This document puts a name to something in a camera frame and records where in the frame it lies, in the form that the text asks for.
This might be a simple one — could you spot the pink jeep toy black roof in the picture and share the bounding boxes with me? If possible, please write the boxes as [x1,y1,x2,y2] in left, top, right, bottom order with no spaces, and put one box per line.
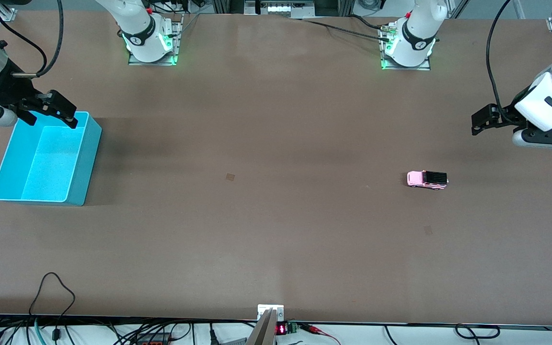
[406,170,449,191]

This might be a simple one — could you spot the cyan plastic bin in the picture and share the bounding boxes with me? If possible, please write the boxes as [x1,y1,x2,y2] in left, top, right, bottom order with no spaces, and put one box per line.
[0,111,103,207]

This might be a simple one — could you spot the lit equipment box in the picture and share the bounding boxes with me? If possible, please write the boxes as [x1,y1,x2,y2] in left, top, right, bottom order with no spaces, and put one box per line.
[244,0,315,18]

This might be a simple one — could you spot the black power strip orange switches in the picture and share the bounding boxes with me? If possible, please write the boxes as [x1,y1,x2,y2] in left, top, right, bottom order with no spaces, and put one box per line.
[135,332,172,345]

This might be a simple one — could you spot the grey aluminium bar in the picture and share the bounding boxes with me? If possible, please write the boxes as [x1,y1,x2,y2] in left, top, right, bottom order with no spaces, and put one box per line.
[246,309,277,345]

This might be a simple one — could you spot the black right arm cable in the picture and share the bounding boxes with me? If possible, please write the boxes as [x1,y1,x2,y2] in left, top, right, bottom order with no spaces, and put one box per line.
[0,5,48,77]
[36,0,65,77]

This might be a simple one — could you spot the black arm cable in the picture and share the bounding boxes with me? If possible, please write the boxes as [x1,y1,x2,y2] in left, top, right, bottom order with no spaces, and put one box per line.
[0,5,48,77]
[485,0,521,125]
[36,0,65,77]

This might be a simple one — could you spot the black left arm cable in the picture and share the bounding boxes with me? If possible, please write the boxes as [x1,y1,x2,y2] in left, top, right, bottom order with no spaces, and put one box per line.
[485,0,521,125]

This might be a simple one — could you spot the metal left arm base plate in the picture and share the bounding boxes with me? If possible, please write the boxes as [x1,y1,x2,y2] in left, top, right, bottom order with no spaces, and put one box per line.
[380,22,431,71]

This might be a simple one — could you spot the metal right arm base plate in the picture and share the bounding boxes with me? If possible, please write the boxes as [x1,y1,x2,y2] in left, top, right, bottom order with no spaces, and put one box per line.
[128,14,184,66]

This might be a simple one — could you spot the black cable on table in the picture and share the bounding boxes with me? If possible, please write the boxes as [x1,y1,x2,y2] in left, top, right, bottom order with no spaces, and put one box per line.
[348,14,391,31]
[300,18,391,42]

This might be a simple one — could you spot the thin black looped cable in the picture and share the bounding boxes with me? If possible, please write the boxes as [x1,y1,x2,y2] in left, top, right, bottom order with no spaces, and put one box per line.
[28,272,76,345]

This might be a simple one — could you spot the black coiled cable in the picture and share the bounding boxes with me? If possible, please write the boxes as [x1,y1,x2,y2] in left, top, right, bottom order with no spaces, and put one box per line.
[455,324,501,339]

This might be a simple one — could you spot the teal cable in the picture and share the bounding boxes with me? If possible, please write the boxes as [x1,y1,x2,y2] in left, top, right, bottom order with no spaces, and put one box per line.
[33,317,47,345]

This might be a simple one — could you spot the red clip wires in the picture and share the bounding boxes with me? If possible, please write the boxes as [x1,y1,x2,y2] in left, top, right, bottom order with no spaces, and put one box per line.
[300,323,342,345]

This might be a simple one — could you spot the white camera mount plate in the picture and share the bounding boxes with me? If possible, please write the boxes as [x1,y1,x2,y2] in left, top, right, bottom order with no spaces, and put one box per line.
[257,304,285,322]

